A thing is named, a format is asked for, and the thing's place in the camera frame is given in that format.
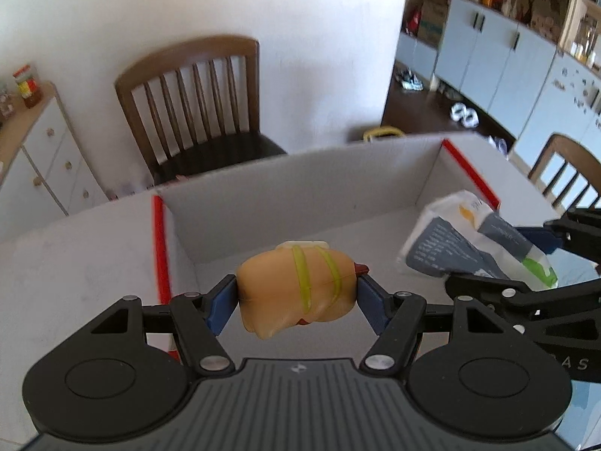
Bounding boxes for white grey snack bag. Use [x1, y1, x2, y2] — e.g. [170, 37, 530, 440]
[397, 191, 558, 291]

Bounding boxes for yellow dog plush toy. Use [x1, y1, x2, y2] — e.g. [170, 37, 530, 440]
[235, 241, 369, 340]

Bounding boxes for wooden chair right side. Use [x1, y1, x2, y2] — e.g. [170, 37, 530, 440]
[528, 133, 600, 213]

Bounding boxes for red cardboard box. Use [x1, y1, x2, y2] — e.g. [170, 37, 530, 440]
[151, 136, 560, 363]

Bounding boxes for white slippers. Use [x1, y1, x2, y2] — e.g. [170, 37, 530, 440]
[449, 103, 479, 129]

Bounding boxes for yellow rim basket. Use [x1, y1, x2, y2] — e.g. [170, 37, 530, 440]
[362, 125, 405, 142]

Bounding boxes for wooden chair behind table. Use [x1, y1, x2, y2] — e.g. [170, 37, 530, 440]
[114, 35, 284, 185]

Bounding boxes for black white sneakers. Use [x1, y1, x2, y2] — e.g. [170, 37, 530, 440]
[394, 69, 424, 92]

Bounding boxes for white drawer sideboard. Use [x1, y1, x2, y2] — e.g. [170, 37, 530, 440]
[0, 82, 108, 241]

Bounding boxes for cardboard carton in cabinet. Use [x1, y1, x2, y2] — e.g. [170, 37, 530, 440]
[418, 1, 448, 47]

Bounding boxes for red lid sauce jar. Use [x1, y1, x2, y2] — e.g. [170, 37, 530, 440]
[13, 64, 43, 109]

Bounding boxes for blue wall cabinet unit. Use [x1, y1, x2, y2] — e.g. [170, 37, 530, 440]
[393, 0, 600, 164]

